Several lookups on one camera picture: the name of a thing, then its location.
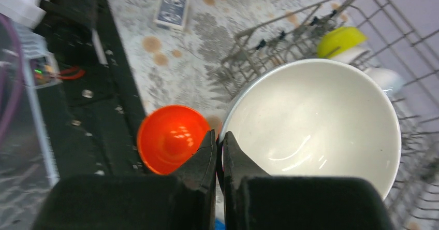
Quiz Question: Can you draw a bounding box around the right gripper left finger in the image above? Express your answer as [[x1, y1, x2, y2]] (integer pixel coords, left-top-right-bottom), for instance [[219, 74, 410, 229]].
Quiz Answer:
[[32, 130, 217, 229]]

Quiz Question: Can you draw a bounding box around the yellow-green bowl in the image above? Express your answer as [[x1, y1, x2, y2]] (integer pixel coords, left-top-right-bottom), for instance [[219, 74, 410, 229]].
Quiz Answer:
[[316, 26, 368, 59]]

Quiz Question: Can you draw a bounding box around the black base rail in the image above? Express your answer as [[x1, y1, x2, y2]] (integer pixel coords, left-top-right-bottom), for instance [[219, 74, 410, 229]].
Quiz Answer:
[[35, 0, 148, 178]]

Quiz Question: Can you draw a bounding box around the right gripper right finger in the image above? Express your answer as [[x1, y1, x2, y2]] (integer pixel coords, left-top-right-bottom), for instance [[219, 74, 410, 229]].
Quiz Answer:
[[222, 132, 393, 229]]

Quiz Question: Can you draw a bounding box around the floral patterned table mat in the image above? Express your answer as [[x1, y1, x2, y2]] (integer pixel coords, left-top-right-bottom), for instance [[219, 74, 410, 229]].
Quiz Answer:
[[101, 0, 439, 230]]

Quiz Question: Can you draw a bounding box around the orange bowl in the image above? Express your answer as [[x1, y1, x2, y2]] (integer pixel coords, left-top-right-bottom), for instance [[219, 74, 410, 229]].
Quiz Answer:
[[137, 105, 211, 175]]

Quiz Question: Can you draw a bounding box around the white ribbed bowl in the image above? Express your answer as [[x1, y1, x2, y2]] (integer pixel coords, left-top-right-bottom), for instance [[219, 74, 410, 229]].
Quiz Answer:
[[218, 59, 402, 198], [329, 46, 404, 96]]

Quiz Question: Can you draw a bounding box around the blue toy car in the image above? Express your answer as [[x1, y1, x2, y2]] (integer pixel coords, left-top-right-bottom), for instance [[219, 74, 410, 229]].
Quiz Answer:
[[215, 219, 225, 230]]

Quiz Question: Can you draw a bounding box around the grey wire dish rack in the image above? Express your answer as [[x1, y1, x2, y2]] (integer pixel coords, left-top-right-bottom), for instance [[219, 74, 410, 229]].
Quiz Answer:
[[221, 0, 438, 229]]

